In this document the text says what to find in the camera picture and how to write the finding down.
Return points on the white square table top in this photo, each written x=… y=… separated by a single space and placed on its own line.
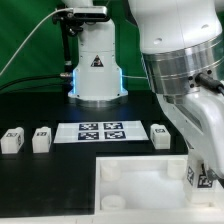
x=145 y=183

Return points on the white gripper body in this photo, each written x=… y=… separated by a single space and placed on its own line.
x=199 y=117

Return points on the white marker sheet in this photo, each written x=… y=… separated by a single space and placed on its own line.
x=100 y=132

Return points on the black camera on stand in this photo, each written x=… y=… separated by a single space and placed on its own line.
x=82 y=14

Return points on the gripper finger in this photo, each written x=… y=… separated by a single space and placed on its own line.
x=208 y=176

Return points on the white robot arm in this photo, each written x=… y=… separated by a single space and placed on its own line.
x=183 y=55

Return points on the black camera stand pole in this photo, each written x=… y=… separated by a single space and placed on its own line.
x=67 y=56

